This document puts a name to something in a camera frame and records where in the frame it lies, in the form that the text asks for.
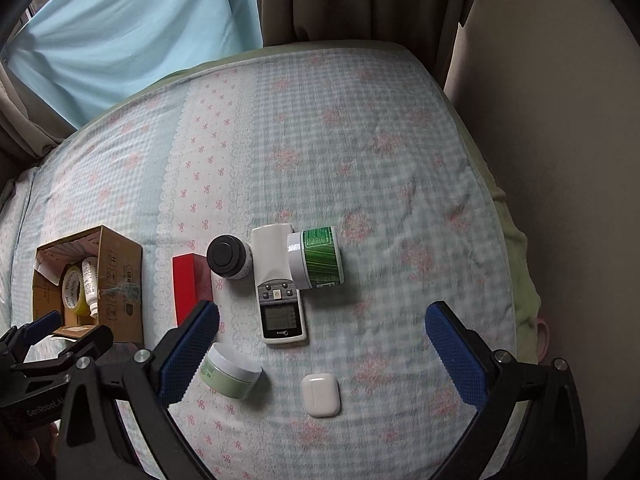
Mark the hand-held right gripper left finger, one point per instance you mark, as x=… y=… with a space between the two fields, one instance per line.
x=189 y=360

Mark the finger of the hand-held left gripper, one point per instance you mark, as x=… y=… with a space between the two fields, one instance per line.
x=75 y=347
x=37 y=328

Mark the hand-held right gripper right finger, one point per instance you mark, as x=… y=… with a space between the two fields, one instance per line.
x=457 y=360

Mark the person's left hand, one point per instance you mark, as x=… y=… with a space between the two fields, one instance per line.
x=25 y=460

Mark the yellow tape roll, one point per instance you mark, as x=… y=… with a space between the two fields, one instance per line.
x=70 y=300

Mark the pale green cream jar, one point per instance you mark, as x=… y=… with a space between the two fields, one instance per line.
x=235 y=375

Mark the small white bottle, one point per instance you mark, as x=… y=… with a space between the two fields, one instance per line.
x=89 y=280

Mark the red rectangular box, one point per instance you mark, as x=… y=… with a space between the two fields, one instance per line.
x=187 y=285

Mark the brown cardboard box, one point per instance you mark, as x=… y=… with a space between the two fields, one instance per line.
x=120 y=280

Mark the pink object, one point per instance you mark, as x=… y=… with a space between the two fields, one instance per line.
x=543 y=337

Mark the black lid jar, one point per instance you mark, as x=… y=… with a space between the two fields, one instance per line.
x=225 y=255

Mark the green mattress cover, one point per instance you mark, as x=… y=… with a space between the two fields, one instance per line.
x=515 y=260

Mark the white remote control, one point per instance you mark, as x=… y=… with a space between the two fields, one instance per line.
x=272 y=260

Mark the white earbuds case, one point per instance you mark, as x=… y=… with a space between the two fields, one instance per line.
x=320 y=395

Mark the green label white jar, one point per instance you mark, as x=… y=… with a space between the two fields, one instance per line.
x=320 y=255

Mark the checkered floral bedsheet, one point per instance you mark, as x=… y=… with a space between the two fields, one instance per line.
x=350 y=135

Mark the light blue curtain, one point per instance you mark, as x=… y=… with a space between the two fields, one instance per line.
x=125 y=25

